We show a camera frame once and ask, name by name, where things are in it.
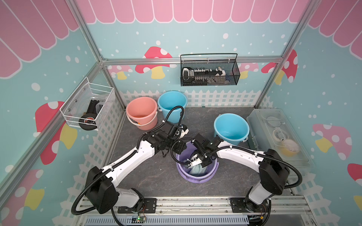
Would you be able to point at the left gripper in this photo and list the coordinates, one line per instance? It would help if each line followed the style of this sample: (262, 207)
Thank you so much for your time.
(181, 146)

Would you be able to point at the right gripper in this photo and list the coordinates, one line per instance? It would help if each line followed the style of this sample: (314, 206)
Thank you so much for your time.
(204, 164)

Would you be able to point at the purple bucket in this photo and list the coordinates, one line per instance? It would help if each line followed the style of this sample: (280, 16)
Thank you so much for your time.
(184, 172)

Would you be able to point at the light green cloth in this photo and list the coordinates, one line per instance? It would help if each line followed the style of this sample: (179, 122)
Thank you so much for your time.
(198, 171)

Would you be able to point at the teal bucket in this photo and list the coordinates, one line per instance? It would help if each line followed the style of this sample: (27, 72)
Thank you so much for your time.
(231, 128)
(167, 101)

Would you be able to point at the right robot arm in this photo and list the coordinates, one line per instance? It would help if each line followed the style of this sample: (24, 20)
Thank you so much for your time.
(275, 174)

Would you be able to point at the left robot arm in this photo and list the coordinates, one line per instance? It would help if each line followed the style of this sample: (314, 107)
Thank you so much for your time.
(101, 191)

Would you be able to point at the pink bucket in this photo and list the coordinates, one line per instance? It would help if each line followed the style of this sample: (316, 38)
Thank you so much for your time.
(142, 112)

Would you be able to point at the clear plastic storage box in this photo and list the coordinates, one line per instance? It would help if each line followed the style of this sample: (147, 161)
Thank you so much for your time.
(270, 129)

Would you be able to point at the white power strip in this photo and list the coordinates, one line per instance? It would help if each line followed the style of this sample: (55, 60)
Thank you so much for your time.
(203, 75)

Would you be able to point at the black tape dispenser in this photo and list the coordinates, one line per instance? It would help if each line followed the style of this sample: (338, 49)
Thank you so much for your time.
(88, 121)

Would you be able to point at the black wire wall basket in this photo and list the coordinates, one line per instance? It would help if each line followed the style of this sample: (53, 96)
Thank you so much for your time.
(227, 61)

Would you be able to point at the white wire wall basket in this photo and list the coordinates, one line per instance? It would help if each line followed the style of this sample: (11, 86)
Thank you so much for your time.
(76, 105)

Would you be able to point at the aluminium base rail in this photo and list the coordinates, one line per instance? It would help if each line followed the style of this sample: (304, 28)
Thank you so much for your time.
(206, 211)

